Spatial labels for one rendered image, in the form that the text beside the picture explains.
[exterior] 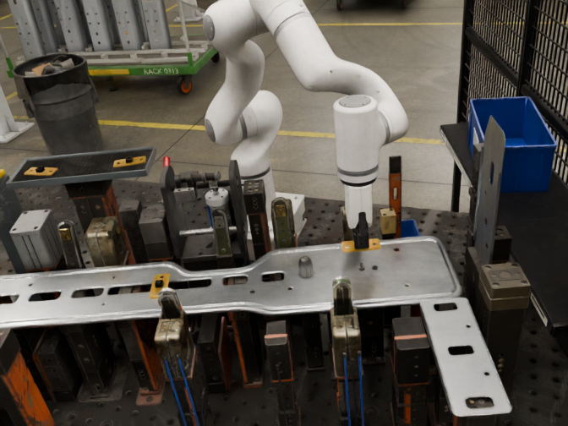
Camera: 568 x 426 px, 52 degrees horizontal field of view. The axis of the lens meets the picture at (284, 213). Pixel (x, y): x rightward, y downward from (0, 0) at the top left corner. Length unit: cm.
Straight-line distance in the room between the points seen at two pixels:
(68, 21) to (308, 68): 506
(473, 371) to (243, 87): 89
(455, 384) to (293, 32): 73
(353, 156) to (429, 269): 35
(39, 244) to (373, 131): 86
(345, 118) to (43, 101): 330
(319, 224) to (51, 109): 263
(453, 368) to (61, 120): 354
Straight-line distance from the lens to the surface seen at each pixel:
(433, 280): 131
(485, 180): 128
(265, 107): 170
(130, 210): 150
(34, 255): 157
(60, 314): 140
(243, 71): 151
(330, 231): 198
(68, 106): 424
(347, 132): 111
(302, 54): 118
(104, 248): 149
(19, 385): 142
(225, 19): 138
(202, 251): 152
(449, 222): 202
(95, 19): 596
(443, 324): 121
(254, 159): 174
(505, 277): 124
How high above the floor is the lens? 184
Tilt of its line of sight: 33 degrees down
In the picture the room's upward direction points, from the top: 7 degrees counter-clockwise
